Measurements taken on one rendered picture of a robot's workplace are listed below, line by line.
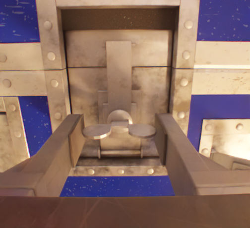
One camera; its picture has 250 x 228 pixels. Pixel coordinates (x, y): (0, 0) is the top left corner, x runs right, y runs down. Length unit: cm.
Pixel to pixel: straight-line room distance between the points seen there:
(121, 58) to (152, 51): 3
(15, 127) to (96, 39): 11
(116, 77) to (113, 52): 2
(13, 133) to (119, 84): 11
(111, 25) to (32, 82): 8
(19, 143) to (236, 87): 21
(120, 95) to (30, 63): 8
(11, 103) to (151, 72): 13
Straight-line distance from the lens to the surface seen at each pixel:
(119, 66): 16
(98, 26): 17
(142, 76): 17
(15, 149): 21
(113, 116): 17
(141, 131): 15
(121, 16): 17
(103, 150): 20
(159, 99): 18
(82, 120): 16
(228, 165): 23
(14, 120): 20
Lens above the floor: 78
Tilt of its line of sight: level
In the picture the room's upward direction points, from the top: 90 degrees clockwise
